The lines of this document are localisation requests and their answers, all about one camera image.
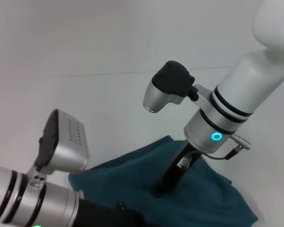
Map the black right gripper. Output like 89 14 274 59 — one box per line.
153 139 206 197

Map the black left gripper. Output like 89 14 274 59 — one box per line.
74 198 149 227

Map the teal blue t-shirt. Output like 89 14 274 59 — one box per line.
68 135 259 227

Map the right wrist connector cable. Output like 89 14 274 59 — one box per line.
178 133 249 171

